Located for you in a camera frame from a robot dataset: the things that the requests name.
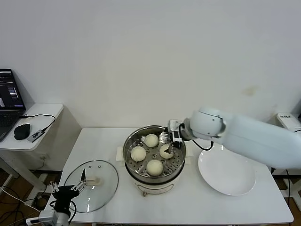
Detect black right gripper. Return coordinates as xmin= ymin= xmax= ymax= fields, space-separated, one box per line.
xmin=159 ymin=119 xmax=186 ymax=156

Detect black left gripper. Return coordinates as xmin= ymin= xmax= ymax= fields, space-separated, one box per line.
xmin=48 ymin=168 xmax=87 ymax=213

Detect white steamed baozi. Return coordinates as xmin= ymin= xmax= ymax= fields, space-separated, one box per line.
xmin=144 ymin=134 xmax=159 ymax=148
xmin=146 ymin=159 xmax=164 ymax=177
xmin=130 ymin=146 xmax=146 ymax=162
xmin=159 ymin=144 xmax=175 ymax=159

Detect glass lid with cream handle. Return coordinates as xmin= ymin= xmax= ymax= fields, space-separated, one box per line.
xmin=63 ymin=160 xmax=119 ymax=214

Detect stainless steel steamer basket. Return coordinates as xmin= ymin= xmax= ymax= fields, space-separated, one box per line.
xmin=123 ymin=125 xmax=187 ymax=183

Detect cream electric cooker base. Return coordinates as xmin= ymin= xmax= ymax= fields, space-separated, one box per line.
xmin=116 ymin=145 xmax=195 ymax=197

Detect grey portable drive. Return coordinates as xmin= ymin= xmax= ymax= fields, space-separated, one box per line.
xmin=27 ymin=129 xmax=45 ymax=143

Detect white round plate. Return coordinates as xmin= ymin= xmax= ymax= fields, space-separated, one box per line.
xmin=198 ymin=143 xmax=256 ymax=196

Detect black computer mouse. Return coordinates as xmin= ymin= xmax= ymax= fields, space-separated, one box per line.
xmin=14 ymin=123 xmax=32 ymax=141

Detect white side table with laptop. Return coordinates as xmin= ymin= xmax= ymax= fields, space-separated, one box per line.
xmin=0 ymin=103 xmax=64 ymax=194

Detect black laptop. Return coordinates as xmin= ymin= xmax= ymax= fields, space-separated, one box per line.
xmin=0 ymin=69 xmax=27 ymax=143

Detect white side table with label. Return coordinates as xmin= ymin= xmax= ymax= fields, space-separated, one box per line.
xmin=276 ymin=113 xmax=301 ymax=205

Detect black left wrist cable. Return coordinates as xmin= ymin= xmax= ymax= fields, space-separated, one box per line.
xmin=50 ymin=201 xmax=77 ymax=223

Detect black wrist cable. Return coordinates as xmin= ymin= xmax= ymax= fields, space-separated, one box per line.
xmin=50 ymin=201 xmax=77 ymax=223
xmin=178 ymin=123 xmax=215 ymax=152

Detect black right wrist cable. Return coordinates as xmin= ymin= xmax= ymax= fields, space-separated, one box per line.
xmin=178 ymin=123 xmax=215 ymax=152

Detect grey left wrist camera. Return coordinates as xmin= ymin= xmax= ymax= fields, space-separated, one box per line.
xmin=25 ymin=210 xmax=58 ymax=225

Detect white floor cable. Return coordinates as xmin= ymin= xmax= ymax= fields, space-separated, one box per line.
xmin=0 ymin=186 xmax=44 ymax=214

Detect black floor cables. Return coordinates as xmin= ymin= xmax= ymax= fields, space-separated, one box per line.
xmin=0 ymin=197 xmax=43 ymax=226

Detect black laptop cable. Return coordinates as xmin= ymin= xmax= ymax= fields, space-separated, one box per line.
xmin=20 ymin=114 xmax=56 ymax=131

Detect black cable with adapter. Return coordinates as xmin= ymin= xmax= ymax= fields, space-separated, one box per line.
xmin=270 ymin=129 xmax=301 ymax=212

